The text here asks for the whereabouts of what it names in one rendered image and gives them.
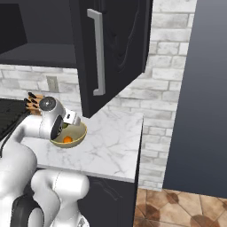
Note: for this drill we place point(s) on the black hob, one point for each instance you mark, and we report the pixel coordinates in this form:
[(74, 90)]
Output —
[(10, 116)]

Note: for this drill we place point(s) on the black base cabinet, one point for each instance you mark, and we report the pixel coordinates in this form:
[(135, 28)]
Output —
[(112, 204)]

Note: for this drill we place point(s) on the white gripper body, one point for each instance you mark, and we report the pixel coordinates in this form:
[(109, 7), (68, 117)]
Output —
[(75, 119)]

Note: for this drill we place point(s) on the wooden knife block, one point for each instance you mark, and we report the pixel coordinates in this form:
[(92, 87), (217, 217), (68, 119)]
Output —
[(35, 107)]

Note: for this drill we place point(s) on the black cabinet door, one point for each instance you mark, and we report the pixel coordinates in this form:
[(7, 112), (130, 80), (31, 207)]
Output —
[(124, 44)]

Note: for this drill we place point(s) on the green mango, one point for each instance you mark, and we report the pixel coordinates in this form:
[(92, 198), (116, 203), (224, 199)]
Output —
[(64, 125)]

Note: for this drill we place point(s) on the orange tangerine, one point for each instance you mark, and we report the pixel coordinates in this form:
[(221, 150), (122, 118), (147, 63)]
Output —
[(67, 139)]

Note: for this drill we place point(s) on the beige bowl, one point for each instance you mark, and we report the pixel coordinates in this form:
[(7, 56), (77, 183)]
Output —
[(77, 136)]

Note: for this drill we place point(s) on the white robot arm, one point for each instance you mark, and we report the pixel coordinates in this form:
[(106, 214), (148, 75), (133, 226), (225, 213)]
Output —
[(17, 174)]

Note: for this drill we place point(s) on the black wall cabinet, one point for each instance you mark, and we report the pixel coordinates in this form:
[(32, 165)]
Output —
[(41, 35)]

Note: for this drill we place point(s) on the grey wall outlet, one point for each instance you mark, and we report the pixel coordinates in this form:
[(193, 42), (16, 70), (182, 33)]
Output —
[(52, 84)]

